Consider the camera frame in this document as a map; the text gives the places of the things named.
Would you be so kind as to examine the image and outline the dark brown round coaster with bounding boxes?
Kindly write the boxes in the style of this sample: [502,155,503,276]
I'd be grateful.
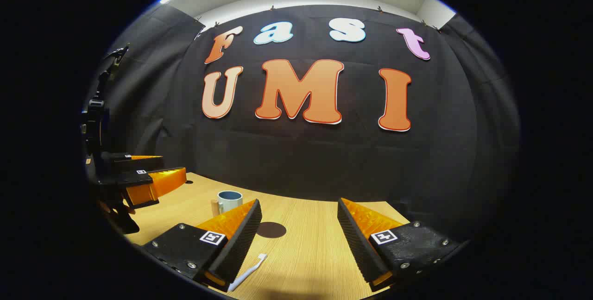
[256,222,287,238]

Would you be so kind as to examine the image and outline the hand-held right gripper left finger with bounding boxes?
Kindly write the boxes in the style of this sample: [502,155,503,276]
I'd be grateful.
[141,199,263,292]

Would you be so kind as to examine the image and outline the blue-grey cup with wooden handle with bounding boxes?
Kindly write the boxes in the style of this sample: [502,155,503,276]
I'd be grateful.
[211,191,243,217]

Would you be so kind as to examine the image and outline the light wooden desktop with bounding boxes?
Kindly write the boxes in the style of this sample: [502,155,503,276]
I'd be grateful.
[123,172,410,300]

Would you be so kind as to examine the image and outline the black backdrop cloth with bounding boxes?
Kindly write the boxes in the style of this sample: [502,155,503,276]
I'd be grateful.
[88,4,522,240]

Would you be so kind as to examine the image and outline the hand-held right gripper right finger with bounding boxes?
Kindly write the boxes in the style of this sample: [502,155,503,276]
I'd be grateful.
[337,197,464,292]

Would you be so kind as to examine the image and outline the white toothbrush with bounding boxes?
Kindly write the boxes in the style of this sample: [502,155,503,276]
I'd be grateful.
[227,253,268,292]

